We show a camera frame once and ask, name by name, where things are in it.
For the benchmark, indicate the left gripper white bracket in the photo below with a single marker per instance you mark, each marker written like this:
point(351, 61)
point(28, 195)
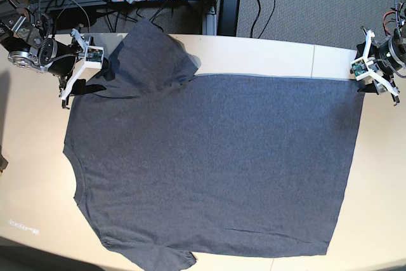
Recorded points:
point(383, 61)

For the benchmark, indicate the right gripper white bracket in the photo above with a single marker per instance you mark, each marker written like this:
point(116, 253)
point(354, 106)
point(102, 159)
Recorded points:
point(72, 85)

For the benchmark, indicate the blue-grey T-shirt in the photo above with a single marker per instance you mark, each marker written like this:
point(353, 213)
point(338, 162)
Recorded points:
point(168, 163)

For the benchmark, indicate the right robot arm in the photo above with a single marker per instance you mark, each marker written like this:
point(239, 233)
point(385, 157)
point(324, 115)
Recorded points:
point(27, 37)

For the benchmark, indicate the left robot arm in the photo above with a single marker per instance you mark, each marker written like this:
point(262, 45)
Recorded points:
point(393, 20)

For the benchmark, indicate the black power adapter brick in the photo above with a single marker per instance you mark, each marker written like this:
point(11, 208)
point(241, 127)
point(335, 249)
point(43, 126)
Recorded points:
point(228, 18)

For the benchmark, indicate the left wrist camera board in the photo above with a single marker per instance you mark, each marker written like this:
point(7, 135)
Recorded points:
point(359, 69)

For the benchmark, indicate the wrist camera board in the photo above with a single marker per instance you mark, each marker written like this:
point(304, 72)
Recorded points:
point(359, 69)
point(94, 54)

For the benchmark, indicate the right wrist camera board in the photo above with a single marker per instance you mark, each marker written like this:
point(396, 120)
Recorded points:
point(94, 54)

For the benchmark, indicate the aluminium table frame post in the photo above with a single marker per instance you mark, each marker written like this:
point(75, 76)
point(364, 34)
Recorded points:
point(209, 17)

